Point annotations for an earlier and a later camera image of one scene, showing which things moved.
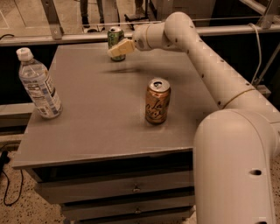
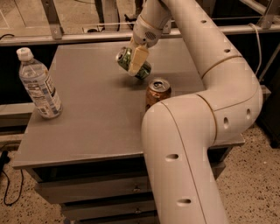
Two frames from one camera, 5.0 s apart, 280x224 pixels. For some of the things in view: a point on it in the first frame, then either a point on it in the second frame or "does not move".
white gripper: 140,38 → 144,34
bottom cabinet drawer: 178,219 does not move
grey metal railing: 92,38 does not move
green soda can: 115,35 → 123,58
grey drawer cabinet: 101,158 does not move
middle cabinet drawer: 78,213 does not move
